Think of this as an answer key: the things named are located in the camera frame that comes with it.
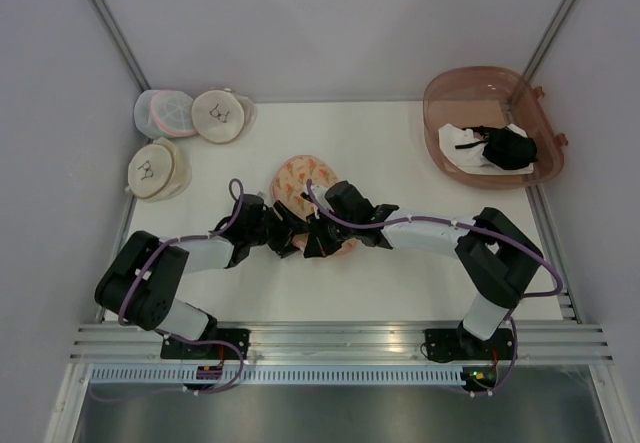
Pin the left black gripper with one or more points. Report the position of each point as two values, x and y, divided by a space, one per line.
289 226

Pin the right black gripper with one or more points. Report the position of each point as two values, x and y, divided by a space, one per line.
319 245

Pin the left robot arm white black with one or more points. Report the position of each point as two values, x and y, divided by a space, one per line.
141 284

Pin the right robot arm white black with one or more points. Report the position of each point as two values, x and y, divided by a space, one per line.
498 258

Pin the beige round laundry bag upper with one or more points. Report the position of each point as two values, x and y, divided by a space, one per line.
220 115

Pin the beige round laundry bag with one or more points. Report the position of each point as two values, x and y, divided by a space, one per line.
220 115
158 172

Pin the beige round laundry bag lower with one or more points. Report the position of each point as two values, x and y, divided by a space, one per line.
158 172

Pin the white pink mesh laundry bag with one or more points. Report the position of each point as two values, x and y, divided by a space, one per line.
164 114

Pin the black bra in basket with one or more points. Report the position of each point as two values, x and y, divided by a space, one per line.
503 147

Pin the white garment in basket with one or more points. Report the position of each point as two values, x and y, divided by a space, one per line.
464 150

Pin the pink translucent plastic basket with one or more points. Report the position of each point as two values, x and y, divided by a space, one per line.
497 97

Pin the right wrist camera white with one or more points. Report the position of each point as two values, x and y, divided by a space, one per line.
319 197

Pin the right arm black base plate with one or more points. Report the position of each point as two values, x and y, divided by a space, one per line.
444 345

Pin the white slotted cable duct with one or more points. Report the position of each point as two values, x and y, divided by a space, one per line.
281 374

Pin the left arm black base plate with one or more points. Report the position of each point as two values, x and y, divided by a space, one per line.
225 344

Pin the aluminium front rail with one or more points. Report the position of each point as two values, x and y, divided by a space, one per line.
540 343

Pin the left aluminium corner post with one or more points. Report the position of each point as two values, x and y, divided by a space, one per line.
114 32

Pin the aluminium corner post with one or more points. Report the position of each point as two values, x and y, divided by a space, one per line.
114 32
548 38

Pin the right aluminium corner post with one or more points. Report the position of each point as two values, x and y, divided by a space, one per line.
548 38

